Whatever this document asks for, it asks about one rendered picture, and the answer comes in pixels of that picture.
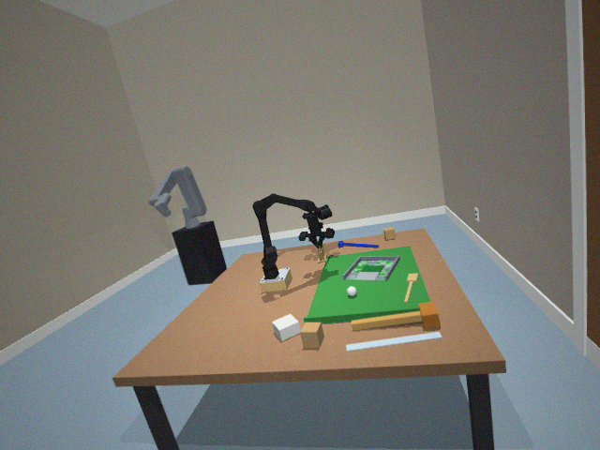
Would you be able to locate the green putting mat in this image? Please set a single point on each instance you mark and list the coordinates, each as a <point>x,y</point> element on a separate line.
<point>331,296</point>

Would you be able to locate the wooden mallet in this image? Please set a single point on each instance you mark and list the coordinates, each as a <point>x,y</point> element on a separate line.
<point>427,314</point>

